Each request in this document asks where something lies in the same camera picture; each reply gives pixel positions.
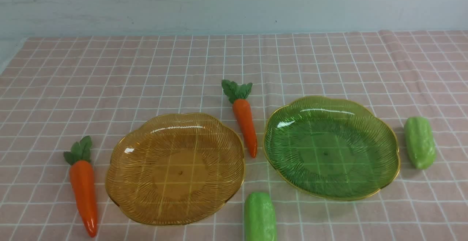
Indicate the orange carrot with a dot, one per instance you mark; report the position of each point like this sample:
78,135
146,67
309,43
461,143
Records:
82,180
237,96

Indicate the green gourd bottom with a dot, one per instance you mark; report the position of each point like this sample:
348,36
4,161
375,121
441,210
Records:
259,218

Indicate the green gourd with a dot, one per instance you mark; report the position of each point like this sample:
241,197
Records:
259,218
420,142

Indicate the amber glass plate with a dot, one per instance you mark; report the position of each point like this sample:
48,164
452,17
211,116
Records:
176,169

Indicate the green glass plate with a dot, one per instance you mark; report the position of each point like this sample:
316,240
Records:
331,148

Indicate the pink checkered tablecloth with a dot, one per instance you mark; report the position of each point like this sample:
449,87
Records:
55,91

